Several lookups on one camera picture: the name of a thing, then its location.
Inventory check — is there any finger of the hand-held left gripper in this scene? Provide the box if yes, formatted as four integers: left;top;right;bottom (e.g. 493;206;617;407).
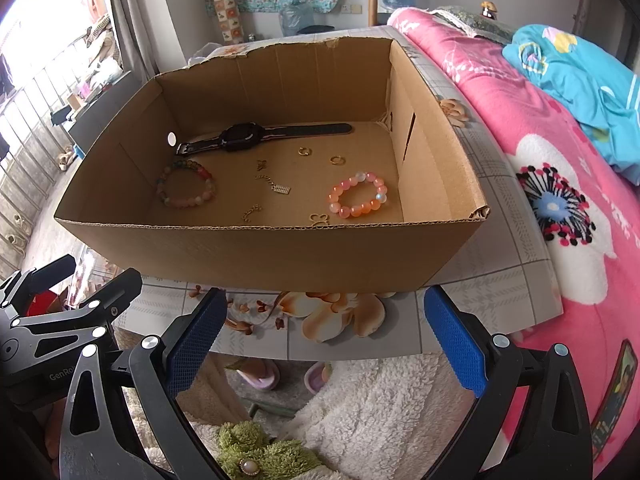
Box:
0;254;77;312
9;267;144;348

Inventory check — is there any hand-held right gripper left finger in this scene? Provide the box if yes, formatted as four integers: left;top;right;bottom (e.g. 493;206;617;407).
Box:
59;286;229;480

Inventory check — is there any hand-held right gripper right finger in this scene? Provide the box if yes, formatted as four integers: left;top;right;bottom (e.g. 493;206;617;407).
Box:
423;285;593;480

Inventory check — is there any brown cardboard box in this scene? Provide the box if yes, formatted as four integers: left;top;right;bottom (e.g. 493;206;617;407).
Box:
54;35;491;293

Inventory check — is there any multicolour bead bracelet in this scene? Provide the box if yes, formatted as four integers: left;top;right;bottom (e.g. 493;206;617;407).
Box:
156;159;217;208

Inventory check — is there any pink orange bead bracelet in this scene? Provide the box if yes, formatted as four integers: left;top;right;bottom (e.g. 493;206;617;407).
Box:
327;171;389;219

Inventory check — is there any gold chain with ridged tag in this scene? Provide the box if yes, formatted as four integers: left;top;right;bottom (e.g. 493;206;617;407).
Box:
254;174;292;196

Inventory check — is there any black smartwatch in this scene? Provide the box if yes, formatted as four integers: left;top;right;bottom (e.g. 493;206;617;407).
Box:
175;122;353;156

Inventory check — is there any red paper bag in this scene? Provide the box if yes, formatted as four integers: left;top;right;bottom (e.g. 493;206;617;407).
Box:
25;291;68;317

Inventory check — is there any purple slipper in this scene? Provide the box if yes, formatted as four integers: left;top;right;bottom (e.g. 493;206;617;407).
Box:
304;361;334;394
225;357;281;392

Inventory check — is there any floral plaid tablecloth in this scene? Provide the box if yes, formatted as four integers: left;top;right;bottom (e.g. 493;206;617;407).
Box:
70;25;568;361

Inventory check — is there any pair of beige sandals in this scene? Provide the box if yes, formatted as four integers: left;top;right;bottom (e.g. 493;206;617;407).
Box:
54;144;79;172

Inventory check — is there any metal window railing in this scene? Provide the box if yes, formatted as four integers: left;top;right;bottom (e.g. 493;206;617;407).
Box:
0;52;123;271

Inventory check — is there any grey cabinet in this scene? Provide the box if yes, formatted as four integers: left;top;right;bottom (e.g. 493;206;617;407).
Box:
66;70;148;156

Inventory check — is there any pile of household clutter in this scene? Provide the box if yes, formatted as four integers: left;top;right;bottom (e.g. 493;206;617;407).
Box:
80;10;123;86

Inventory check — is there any pink floral blanket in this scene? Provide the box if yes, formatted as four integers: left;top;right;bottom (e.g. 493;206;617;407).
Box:
387;6;640;480

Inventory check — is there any white plastic bag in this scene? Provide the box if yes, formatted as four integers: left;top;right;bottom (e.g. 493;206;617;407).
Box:
186;41;223;68

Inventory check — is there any grey curtain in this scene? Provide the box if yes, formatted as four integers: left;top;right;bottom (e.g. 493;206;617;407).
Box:
97;0;161;78

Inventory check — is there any turquoise quilt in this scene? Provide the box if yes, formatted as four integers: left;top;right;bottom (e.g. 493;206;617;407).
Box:
502;24;640;186

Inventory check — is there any orange checked patterned roll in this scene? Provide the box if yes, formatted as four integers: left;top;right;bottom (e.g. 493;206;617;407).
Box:
209;0;244;44

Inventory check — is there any grey green patterned cushion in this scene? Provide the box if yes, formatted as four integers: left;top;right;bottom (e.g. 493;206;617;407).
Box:
430;5;516;43

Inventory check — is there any clear empty water jug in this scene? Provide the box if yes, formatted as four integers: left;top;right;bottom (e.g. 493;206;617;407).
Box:
279;0;316;37

